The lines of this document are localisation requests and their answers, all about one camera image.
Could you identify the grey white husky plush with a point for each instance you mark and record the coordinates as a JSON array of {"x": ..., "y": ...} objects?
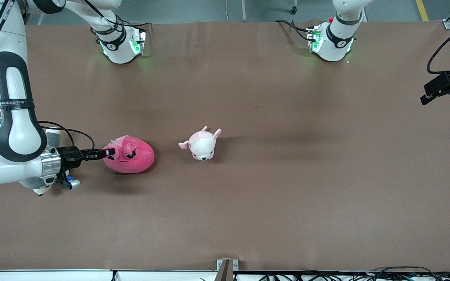
[{"x": 37, "y": 186}]

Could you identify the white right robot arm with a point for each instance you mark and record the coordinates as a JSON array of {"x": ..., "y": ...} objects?
[{"x": 14, "y": 132}]

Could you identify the brown table cover sheet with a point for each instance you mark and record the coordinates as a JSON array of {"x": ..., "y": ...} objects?
[{"x": 287, "y": 195}]

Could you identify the metal bracket with post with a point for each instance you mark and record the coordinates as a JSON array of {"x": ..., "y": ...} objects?
[{"x": 227, "y": 269}]

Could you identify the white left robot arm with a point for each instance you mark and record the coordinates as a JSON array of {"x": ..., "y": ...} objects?
[{"x": 336, "y": 41}]

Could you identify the white table edge rail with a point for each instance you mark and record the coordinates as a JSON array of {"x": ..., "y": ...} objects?
[{"x": 53, "y": 275}]

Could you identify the hot pink round plush toy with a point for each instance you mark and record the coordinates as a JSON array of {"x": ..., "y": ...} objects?
[{"x": 137, "y": 156}]

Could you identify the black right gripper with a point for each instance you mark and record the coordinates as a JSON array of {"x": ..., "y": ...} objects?
[{"x": 70, "y": 154}]

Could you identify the light pink plush puppy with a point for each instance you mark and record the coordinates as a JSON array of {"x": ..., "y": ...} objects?
[{"x": 201, "y": 146}]

